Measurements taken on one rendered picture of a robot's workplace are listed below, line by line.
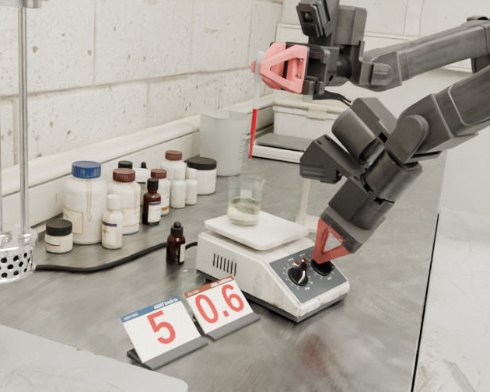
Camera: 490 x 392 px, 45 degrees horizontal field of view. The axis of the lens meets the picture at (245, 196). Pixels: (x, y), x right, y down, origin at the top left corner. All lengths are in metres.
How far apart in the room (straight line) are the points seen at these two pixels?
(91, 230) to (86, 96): 0.31
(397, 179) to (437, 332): 0.23
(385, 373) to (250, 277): 0.23
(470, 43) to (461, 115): 0.39
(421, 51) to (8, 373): 0.76
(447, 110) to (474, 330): 0.34
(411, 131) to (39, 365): 0.48
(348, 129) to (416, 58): 0.28
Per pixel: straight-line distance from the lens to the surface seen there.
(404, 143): 0.71
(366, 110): 0.78
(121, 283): 0.88
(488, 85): 0.69
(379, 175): 0.76
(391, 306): 0.91
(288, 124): 1.94
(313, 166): 0.80
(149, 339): 0.71
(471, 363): 0.82
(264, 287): 0.82
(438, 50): 1.04
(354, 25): 0.97
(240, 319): 0.80
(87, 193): 0.99
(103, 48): 1.23
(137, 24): 1.34
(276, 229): 0.88
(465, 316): 0.93
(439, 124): 0.71
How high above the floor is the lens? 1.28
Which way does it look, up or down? 17 degrees down
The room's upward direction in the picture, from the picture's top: 6 degrees clockwise
